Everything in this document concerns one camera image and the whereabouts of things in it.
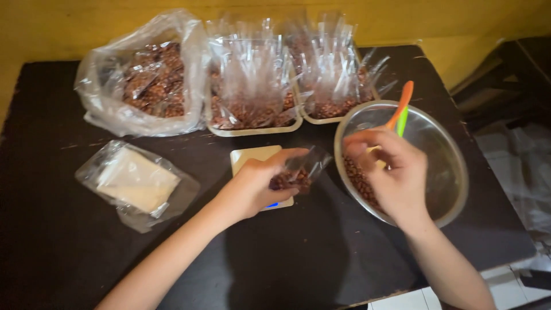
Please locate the person's right hand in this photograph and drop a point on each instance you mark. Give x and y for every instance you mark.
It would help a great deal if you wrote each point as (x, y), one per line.
(396, 172)

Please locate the person's left hand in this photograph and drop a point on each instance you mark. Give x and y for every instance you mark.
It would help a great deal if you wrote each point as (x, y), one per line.
(252, 189)

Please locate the person's right fingers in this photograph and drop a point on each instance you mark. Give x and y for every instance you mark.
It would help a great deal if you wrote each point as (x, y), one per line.
(366, 144)

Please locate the small clear bag of peanuts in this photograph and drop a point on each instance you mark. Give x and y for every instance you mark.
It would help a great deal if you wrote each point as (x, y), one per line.
(299, 172)

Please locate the heap of loose peanuts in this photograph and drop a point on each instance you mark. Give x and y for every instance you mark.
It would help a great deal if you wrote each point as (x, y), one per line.
(359, 181)

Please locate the orange and green spoon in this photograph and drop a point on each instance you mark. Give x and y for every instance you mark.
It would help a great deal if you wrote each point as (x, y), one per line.
(401, 107)

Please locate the white tray of peanut bags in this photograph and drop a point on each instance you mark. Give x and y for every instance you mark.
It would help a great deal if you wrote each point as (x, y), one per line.
(335, 73)
(252, 86)

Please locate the steel mixing bowl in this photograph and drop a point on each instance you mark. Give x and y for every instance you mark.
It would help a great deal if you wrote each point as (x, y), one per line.
(439, 172)

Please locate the beige kitchen scale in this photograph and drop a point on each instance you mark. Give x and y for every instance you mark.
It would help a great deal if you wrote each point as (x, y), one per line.
(249, 157)

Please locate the dark wooden furniture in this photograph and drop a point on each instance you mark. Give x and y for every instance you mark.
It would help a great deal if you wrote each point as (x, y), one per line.
(503, 82)

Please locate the large plastic bag of peanut packets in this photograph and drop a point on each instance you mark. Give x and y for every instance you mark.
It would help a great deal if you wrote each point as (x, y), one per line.
(146, 77)

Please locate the clear pack of empty bags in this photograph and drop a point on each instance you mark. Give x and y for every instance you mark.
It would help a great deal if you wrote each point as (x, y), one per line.
(135, 183)

